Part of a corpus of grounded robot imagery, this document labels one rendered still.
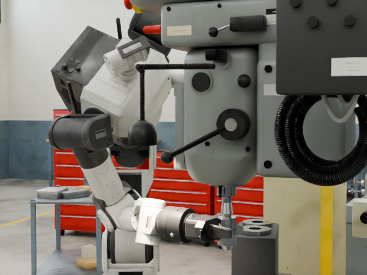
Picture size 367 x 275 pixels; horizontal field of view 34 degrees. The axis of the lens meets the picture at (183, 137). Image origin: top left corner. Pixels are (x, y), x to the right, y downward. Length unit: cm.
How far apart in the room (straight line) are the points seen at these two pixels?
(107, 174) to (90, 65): 33
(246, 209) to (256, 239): 452
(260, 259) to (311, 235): 155
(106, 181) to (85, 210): 520
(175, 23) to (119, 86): 44
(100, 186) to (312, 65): 92
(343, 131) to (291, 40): 31
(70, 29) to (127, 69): 1060
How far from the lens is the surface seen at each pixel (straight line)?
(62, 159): 704
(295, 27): 106
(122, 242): 211
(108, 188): 180
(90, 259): 463
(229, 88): 137
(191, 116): 140
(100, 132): 172
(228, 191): 146
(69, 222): 710
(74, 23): 1229
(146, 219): 159
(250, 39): 134
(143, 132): 146
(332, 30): 105
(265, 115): 132
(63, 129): 174
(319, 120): 130
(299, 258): 327
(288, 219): 324
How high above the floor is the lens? 150
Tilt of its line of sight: 3 degrees down
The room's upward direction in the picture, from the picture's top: straight up
